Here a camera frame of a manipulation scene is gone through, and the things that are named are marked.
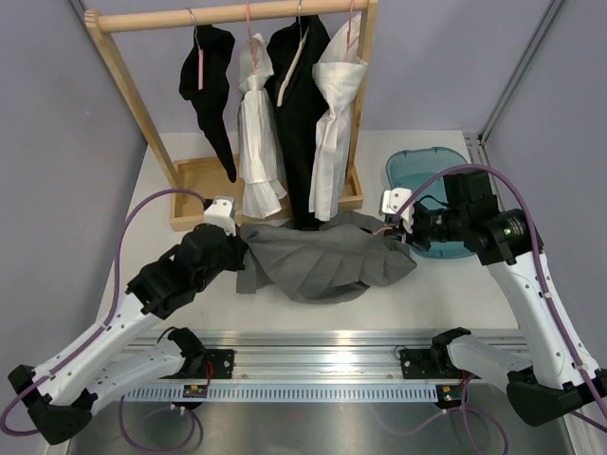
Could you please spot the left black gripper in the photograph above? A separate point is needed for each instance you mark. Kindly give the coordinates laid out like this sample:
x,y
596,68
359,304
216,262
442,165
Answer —
x,y
239,246

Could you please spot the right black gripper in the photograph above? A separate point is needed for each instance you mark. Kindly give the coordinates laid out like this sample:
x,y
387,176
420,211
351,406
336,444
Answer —
x,y
414,237

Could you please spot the grey pleated skirt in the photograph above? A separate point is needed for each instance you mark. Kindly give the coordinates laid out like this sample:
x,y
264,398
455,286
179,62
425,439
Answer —
x,y
335,263

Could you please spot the pink clip hanger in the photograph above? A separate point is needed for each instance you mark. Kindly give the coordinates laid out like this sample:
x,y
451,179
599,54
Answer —
x,y
199,50

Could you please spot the small black skirt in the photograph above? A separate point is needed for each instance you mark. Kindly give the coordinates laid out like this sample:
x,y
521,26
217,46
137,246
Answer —
x,y
209,104

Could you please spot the pink wire hanger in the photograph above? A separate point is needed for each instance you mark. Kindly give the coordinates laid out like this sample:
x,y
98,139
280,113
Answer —
x,y
397,232

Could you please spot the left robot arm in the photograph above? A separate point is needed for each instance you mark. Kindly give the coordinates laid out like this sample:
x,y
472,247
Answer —
x,y
62,394

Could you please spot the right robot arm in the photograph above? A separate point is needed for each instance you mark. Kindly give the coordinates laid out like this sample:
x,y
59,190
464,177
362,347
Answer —
x,y
489,216

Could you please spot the white pleated skirt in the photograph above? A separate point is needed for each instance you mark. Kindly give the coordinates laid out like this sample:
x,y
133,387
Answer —
x,y
260,160

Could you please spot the long black skirt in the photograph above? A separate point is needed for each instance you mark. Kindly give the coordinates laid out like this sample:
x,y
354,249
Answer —
x,y
296,119

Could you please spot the white skirt on right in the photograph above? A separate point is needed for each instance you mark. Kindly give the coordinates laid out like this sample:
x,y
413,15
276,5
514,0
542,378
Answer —
x,y
338,75

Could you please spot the pink hanger at right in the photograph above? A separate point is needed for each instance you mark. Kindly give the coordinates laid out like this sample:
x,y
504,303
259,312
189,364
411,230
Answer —
x,y
351,38

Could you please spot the pink hanger of white skirt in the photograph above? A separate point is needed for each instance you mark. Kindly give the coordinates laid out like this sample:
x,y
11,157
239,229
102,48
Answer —
x,y
256,48

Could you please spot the cream hanger of black skirt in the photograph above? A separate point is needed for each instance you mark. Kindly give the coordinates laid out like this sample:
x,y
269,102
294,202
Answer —
x,y
291,69

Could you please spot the teal plastic basin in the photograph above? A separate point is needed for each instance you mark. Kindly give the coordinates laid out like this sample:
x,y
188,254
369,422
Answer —
x,y
409,169

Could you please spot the wooden clothes rack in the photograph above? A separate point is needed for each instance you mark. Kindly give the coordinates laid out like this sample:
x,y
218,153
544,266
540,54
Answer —
x,y
266,18

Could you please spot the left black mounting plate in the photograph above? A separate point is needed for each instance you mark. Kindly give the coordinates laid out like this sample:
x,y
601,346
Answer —
x,y
218,364

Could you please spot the black mounting plate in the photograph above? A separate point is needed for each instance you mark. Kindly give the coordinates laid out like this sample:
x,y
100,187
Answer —
x,y
418,364
218,364

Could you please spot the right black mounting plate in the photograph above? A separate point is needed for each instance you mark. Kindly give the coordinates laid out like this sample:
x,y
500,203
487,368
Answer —
x,y
418,364

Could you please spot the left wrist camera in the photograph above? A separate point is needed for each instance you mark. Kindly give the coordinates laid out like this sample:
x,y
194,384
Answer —
x,y
220,212

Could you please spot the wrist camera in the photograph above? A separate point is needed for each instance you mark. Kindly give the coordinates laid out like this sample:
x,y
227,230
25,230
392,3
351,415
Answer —
x,y
220,212
391,202

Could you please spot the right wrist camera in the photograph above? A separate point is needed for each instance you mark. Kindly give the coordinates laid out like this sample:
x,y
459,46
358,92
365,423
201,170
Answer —
x,y
391,202

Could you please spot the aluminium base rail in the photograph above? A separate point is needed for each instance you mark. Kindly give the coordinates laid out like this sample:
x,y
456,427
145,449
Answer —
x,y
316,357

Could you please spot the white slotted cable duct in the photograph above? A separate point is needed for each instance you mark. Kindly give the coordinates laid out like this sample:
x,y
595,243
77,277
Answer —
x,y
285,393

